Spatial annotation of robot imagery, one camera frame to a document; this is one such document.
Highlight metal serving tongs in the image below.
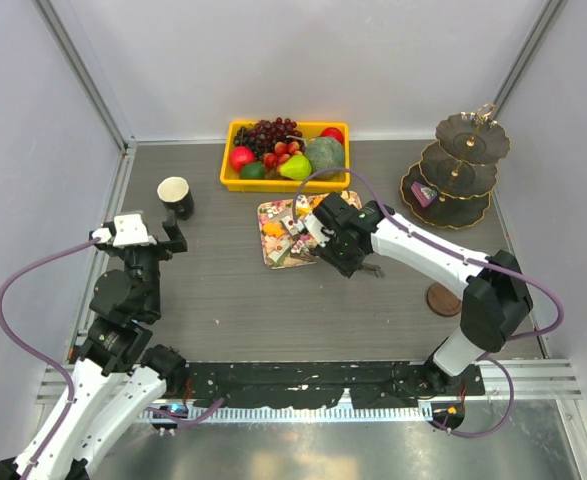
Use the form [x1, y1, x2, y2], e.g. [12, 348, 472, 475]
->
[290, 252, 385, 278]

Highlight floral serving tray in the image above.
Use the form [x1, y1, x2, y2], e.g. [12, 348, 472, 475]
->
[257, 190, 362, 270]

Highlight yellow plastic fruit bin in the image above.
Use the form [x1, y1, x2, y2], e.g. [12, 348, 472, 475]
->
[219, 120, 351, 194]

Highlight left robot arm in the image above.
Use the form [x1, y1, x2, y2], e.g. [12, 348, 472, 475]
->
[0, 212, 187, 479]

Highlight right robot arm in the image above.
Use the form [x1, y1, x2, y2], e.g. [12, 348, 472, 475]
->
[300, 193, 533, 397]

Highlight black paper cup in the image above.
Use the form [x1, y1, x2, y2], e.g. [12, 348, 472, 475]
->
[157, 176, 195, 220]

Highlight chocolate cake slice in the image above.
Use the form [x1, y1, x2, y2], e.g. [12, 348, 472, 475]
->
[290, 241, 316, 263]

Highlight green melon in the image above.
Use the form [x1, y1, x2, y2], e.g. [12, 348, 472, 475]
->
[304, 137, 345, 172]

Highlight orange fish cookie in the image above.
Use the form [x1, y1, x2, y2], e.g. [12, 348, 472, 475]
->
[262, 223, 285, 238]

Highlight green white cake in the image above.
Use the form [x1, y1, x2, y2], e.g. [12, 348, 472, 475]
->
[267, 244, 291, 267]

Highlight green pear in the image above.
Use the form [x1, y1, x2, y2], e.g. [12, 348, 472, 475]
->
[279, 154, 313, 181]

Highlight red cherries cluster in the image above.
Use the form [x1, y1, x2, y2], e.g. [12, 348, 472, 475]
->
[262, 140, 304, 171]

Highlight green lime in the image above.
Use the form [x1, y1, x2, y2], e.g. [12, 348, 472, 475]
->
[239, 162, 266, 180]

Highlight red apple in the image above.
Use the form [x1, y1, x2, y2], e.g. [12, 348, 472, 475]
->
[229, 146, 256, 172]

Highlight round wooden coaster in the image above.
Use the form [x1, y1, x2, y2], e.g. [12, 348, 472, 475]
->
[426, 283, 462, 318]

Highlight three-tier black cake stand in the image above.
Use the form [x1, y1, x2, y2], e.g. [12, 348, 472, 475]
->
[399, 103, 511, 230]

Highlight dark red grape bunch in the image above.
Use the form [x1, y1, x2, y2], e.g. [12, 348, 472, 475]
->
[232, 117, 302, 155]

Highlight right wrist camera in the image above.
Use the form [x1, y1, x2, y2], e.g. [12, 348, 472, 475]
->
[301, 213, 335, 247]

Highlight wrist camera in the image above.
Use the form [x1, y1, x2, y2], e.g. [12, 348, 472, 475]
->
[89, 212, 157, 249]
[301, 213, 335, 247]

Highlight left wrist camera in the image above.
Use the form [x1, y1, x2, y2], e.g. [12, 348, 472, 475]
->
[89, 212, 157, 249]

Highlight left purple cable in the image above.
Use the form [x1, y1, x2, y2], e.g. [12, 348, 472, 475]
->
[0, 238, 112, 480]

